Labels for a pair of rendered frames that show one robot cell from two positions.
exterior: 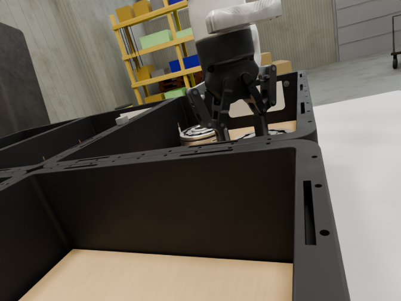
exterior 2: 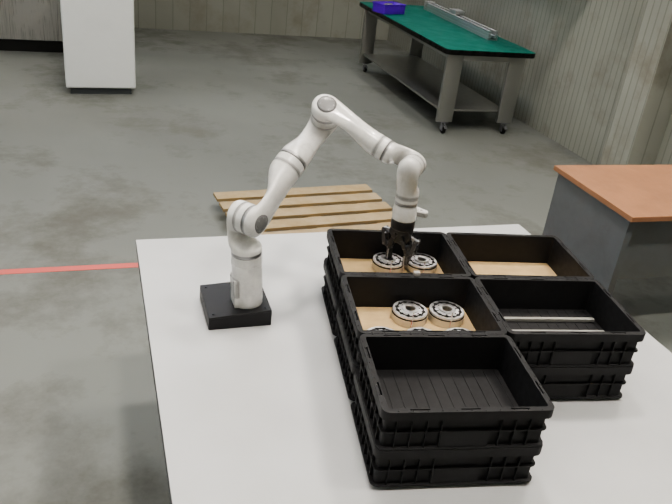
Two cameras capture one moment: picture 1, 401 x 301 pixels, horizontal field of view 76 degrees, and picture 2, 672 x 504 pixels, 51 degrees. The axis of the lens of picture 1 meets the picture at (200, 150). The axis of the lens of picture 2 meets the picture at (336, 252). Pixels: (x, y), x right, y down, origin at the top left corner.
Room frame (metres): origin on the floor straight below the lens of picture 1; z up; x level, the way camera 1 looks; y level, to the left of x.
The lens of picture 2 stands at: (1.72, 1.45, 1.91)
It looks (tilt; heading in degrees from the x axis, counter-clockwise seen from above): 27 degrees down; 234
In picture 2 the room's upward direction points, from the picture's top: 7 degrees clockwise
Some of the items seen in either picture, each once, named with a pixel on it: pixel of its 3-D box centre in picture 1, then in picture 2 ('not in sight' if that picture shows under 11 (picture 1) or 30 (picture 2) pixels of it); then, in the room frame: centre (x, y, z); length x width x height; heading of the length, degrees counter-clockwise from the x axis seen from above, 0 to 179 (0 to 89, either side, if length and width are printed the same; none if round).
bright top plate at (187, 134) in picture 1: (202, 130); not in sight; (0.54, -0.02, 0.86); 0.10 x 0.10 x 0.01
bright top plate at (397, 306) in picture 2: not in sight; (409, 309); (0.50, 0.18, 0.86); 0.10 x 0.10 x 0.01
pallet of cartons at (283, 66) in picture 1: (270, 67); not in sight; (7.04, -2.40, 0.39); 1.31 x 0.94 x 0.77; 164
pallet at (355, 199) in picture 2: not in sight; (311, 217); (-0.54, -1.94, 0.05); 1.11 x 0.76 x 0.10; 167
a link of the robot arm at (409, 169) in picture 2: not in sight; (408, 180); (0.38, -0.06, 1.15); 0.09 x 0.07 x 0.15; 33
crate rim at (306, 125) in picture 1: (209, 112); (395, 254); (0.41, -0.03, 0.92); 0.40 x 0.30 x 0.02; 155
